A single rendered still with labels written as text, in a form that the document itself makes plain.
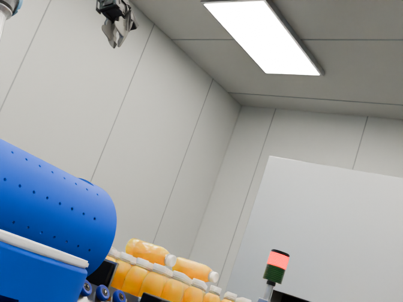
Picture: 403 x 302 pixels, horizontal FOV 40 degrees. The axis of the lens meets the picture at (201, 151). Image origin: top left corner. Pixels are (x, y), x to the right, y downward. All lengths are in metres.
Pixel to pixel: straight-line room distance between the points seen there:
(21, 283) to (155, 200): 5.25
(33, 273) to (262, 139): 5.99
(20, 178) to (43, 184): 0.07
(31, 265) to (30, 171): 0.54
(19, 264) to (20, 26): 4.07
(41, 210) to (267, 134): 5.51
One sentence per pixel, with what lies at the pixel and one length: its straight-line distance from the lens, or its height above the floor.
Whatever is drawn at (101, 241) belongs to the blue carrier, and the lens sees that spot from 1.49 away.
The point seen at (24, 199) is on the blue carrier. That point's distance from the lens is 1.30.
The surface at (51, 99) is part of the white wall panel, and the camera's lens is 4.98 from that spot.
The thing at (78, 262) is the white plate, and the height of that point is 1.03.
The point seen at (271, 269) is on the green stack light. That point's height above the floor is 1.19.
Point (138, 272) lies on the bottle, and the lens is 1.77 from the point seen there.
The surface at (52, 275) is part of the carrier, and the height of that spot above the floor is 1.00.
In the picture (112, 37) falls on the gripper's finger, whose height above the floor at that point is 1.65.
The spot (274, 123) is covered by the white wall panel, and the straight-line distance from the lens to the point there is 6.73.
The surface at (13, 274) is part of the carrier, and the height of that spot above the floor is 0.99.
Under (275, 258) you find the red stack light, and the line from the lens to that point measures 1.83.
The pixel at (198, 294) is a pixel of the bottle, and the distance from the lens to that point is 1.86.
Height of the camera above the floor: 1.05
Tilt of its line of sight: 14 degrees up
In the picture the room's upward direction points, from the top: 20 degrees clockwise
